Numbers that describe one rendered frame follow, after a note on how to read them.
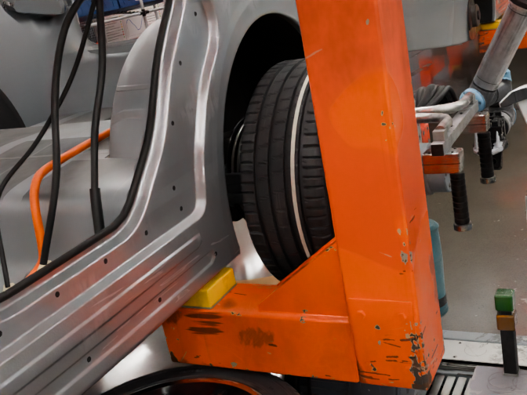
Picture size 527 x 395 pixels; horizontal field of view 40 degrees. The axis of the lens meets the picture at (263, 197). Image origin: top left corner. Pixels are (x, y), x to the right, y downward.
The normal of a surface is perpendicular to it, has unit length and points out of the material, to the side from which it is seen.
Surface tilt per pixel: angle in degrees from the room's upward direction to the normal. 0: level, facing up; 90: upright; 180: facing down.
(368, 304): 90
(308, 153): 63
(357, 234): 90
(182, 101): 90
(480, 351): 0
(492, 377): 0
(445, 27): 101
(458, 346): 0
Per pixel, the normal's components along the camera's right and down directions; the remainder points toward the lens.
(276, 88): -0.37, -0.64
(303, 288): -0.44, 0.36
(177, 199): 0.88, -0.02
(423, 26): 0.25, 0.46
